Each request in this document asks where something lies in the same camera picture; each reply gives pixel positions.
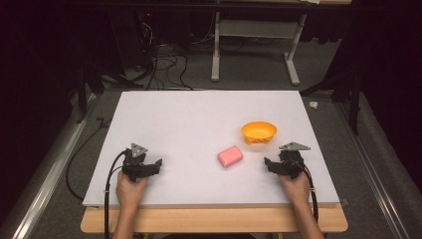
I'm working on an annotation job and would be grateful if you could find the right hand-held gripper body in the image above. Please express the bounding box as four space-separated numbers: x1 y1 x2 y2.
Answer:
269 141 312 180

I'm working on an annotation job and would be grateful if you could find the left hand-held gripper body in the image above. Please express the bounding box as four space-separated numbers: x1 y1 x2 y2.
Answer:
121 142 160 183

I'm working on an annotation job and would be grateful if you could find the orange plastic bowl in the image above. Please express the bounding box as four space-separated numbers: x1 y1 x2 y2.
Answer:
241 120 279 146

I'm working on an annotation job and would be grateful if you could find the pink soap bar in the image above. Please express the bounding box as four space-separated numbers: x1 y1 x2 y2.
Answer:
216 144 245 169

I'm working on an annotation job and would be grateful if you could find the person's left hand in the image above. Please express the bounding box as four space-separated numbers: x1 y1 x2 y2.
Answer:
114 170 150 209

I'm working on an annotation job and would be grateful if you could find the person's right hand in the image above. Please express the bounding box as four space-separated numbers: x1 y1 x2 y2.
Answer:
278 170 312 207

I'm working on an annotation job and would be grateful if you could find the black metal stand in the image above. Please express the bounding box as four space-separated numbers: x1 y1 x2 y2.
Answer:
300 68 363 136
75 61 145 124

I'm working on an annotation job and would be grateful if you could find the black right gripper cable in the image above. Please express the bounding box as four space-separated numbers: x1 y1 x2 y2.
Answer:
292 158 319 224

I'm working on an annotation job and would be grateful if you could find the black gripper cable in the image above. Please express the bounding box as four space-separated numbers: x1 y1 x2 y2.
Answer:
292 158 319 224
103 149 129 239

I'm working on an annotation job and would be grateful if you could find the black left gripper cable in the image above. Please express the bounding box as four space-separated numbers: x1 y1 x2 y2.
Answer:
103 149 129 239

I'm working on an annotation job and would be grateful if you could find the long black floor cable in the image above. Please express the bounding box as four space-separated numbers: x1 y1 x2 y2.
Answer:
65 117 112 202

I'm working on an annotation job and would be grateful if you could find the aluminium floor rail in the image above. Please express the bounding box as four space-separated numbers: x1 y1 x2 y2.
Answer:
332 101 411 239
11 94 98 239

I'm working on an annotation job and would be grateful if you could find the tangle of black floor cables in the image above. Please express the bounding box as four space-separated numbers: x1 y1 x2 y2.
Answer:
133 19 195 92

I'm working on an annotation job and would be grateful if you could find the white metal desk frame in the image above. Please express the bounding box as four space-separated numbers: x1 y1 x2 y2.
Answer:
210 11 308 87

